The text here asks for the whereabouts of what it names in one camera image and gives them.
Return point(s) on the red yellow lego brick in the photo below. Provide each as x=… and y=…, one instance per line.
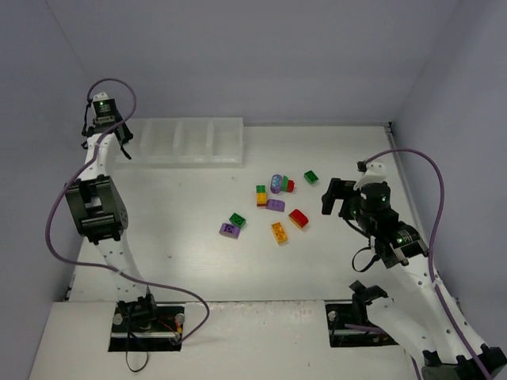
x=298, y=218

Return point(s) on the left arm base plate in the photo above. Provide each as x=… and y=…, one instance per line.
x=160, y=333

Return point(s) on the purple lego brick front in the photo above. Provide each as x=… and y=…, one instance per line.
x=229, y=230

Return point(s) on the orange lego brick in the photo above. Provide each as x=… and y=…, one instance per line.
x=279, y=233

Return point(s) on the green yellow red lego stack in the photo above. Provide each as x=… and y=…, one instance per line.
x=261, y=196

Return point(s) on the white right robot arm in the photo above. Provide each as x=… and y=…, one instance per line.
x=440, y=342

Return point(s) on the purple lego brick center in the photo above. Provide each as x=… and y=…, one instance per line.
x=275, y=205

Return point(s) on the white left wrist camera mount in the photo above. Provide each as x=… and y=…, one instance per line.
x=102, y=96

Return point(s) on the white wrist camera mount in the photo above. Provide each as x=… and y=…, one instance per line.
x=372, y=172
x=102, y=96

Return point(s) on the purple flower lego piece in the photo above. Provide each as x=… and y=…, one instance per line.
x=276, y=183

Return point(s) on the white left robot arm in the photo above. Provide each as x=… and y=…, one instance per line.
x=99, y=212

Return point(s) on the purple lego brick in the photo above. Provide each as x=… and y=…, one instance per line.
x=229, y=230
x=275, y=205

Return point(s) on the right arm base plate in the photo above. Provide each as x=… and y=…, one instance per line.
x=347, y=331

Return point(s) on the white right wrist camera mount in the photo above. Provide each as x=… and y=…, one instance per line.
x=372, y=172

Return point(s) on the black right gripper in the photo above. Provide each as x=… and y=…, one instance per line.
x=337, y=194

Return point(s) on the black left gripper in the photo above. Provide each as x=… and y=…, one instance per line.
x=104, y=130

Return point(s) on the green lego brick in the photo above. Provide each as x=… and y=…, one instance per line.
x=237, y=220
x=311, y=177

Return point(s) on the clear plastic compartment tray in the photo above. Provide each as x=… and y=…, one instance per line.
x=207, y=142

